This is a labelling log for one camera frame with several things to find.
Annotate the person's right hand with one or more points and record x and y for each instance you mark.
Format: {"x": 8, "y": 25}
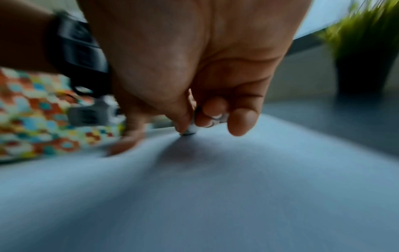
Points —
{"x": 193, "y": 49}

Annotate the person's left forearm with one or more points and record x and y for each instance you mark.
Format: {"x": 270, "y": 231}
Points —
{"x": 21, "y": 37}

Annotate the small white pen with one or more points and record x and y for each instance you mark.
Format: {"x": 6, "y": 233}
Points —
{"x": 190, "y": 130}

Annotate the green plant in black pot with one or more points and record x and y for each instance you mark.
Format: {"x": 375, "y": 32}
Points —
{"x": 364, "y": 56}

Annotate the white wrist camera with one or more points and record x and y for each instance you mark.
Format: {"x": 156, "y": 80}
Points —
{"x": 92, "y": 113}

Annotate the colourful patterned garment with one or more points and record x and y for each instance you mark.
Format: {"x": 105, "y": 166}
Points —
{"x": 34, "y": 115}

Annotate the person's left hand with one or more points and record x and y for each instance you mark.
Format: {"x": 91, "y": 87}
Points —
{"x": 127, "y": 140}

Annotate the light grey sheet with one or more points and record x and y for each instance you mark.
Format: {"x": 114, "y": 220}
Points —
{"x": 199, "y": 192}

